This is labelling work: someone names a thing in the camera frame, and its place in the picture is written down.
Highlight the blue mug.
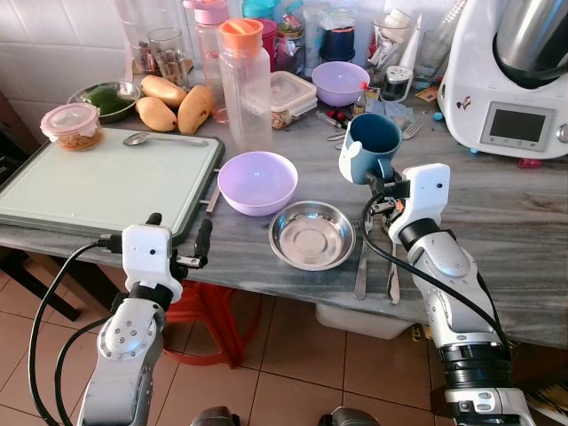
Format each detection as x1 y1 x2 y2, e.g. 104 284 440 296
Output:
339 112 404 186

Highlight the red plastic stool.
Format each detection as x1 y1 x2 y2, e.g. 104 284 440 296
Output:
163 279 256 367

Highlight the pale green cutting board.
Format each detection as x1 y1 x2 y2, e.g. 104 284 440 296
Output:
0 126 226 247

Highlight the large purple plastic bowl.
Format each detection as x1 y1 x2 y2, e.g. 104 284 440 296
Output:
217 150 300 217

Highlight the steel spoon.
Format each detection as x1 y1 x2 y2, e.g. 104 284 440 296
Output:
122 131 210 148

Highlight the stainless steel bowl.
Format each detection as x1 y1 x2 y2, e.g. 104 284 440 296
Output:
268 200 357 272

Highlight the steel table knife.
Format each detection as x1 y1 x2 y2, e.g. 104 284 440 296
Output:
384 229 402 306

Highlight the small purple plastic bowl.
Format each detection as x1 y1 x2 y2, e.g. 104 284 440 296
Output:
311 60 372 108

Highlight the yellow mango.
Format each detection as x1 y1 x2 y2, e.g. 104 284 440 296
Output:
139 75 189 110
134 95 179 133
177 84 216 136

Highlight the clear rectangular lidded food box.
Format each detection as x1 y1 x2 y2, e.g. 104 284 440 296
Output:
268 70 319 131

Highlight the pink-lidded round food container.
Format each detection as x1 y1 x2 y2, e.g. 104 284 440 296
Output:
39 102 106 153

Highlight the white kitchen cooking machine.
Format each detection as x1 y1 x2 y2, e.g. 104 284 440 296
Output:
437 0 568 162

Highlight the steel plate with green fruit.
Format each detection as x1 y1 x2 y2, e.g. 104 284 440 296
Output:
68 81 144 124

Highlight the white plastic tub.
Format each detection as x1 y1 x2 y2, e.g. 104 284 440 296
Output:
314 302 420 341

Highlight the tall ribbed clear glass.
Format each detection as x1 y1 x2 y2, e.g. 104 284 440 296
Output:
416 30 454 87

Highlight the dark blue jar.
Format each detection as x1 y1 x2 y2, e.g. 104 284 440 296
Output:
319 26 357 64

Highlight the clear bottle with orange cap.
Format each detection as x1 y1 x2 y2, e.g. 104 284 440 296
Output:
217 18 273 153

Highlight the grey left robot knee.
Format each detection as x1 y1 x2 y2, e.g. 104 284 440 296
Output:
190 406 241 426

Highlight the grey robot knee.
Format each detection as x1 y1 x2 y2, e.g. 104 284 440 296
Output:
190 406 241 426
319 406 383 426

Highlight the clear drinking glass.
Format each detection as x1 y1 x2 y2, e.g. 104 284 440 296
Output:
146 27 188 87

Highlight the red plastic canister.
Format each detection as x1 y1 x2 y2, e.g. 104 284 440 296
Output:
256 18 281 74

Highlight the clear bottle with pink cap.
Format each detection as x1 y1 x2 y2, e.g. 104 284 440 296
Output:
183 0 233 124

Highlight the patterned floor rug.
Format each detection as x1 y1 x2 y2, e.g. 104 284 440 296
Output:
524 380 568 426

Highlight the grey right robot knee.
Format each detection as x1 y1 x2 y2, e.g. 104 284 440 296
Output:
319 406 383 426

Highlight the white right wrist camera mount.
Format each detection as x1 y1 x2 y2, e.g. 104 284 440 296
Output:
389 163 452 242

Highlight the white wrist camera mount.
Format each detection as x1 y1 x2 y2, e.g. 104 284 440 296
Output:
389 163 452 242
122 225 184 285

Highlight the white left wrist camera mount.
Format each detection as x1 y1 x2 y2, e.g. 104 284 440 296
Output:
122 225 184 285

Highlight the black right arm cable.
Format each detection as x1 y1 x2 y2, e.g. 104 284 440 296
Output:
359 192 513 358

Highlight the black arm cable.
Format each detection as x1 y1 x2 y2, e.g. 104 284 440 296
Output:
28 234 126 426
359 192 513 358

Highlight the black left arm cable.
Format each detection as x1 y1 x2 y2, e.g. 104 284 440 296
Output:
28 234 126 426

